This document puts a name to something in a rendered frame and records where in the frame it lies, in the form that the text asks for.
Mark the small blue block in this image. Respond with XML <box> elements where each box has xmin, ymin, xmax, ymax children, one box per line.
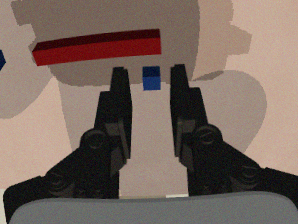
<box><xmin>142</xmin><ymin>66</ymin><xmax>161</xmax><ymax>91</ymax></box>
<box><xmin>0</xmin><ymin>50</ymin><xmax>6</xmax><ymax>71</ymax></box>

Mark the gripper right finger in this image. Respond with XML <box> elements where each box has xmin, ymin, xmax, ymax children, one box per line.
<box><xmin>170</xmin><ymin>64</ymin><xmax>298</xmax><ymax>209</ymax></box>

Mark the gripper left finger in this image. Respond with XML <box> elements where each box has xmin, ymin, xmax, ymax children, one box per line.
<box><xmin>3</xmin><ymin>67</ymin><xmax>132</xmax><ymax>224</ymax></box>

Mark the red rod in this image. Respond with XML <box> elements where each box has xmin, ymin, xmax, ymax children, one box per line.
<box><xmin>32</xmin><ymin>29</ymin><xmax>161</xmax><ymax>66</ymax></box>

